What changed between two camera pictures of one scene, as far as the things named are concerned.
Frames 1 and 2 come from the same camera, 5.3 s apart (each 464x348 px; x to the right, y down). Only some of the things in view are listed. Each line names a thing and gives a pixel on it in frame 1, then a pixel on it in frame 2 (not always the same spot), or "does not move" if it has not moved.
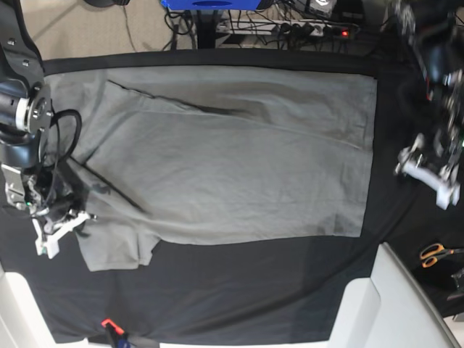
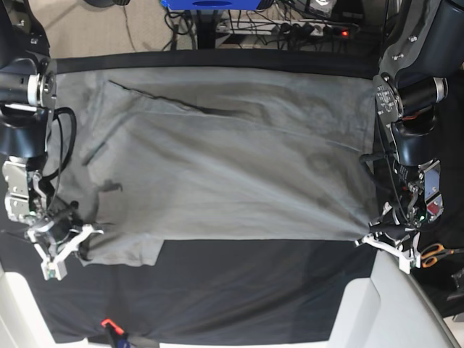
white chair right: x=389 y=309 does not move
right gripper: x=445 y=183 → x=388 y=233
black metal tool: x=459 y=279 does not move
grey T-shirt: x=179 y=154 does not move
